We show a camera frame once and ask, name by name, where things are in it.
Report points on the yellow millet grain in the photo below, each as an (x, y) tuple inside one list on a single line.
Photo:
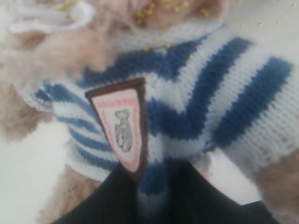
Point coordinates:
[(121, 26)]

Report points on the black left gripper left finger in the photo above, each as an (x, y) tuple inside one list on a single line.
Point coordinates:
[(114, 202)]

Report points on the tan teddy bear striped shirt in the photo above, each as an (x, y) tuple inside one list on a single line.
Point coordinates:
[(151, 111)]

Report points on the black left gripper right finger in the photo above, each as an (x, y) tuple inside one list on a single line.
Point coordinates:
[(195, 201)]

